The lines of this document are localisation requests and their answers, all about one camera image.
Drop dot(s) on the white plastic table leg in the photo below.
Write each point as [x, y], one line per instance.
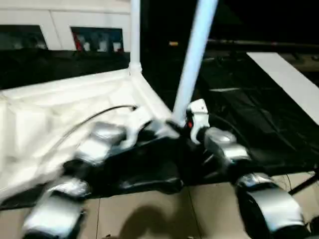
[135, 32]
[197, 54]

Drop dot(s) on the white plastic table top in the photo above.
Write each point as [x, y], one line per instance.
[62, 104]

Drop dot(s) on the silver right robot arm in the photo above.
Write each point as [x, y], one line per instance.
[224, 142]

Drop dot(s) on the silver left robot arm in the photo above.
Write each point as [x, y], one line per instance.
[99, 142]

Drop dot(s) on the black work mat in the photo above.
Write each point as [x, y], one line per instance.
[249, 104]

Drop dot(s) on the white mug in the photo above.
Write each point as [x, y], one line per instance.
[86, 46]
[116, 46]

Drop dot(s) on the black case with yellow label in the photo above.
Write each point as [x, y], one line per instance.
[162, 22]

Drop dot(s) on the black metal rod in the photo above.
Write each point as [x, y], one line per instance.
[261, 43]

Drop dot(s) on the white flat board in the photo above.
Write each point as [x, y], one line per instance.
[286, 77]

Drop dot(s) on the black metal table strut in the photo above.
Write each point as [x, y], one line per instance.
[305, 183]

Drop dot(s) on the white cabinet with glass doors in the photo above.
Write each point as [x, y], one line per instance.
[57, 15]

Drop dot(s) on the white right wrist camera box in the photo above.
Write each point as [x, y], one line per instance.
[199, 112]

